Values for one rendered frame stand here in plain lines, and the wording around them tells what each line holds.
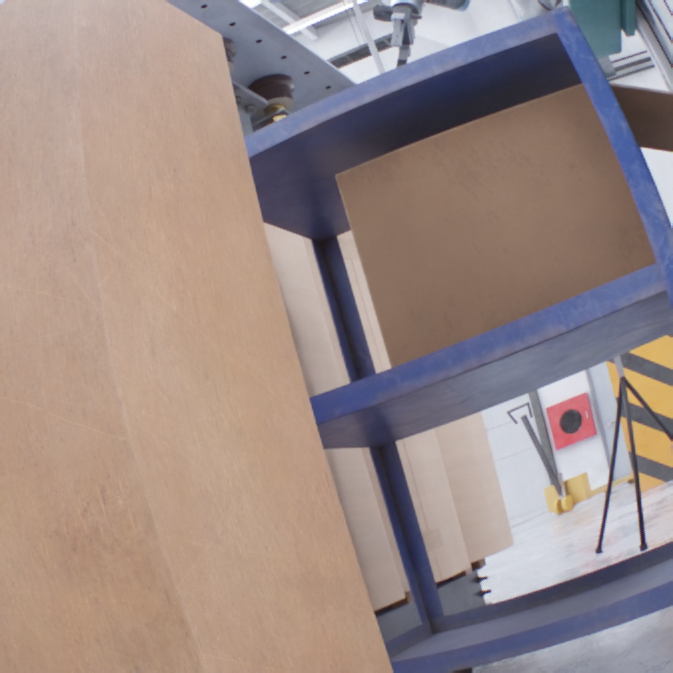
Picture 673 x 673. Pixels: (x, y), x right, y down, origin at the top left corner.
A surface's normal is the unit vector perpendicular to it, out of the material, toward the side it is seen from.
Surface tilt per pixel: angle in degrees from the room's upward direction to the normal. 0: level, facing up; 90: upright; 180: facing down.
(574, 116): 90
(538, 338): 90
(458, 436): 90
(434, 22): 90
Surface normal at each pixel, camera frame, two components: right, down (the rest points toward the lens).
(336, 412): -0.43, -0.11
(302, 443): 0.88, -0.33
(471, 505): 0.47, -0.34
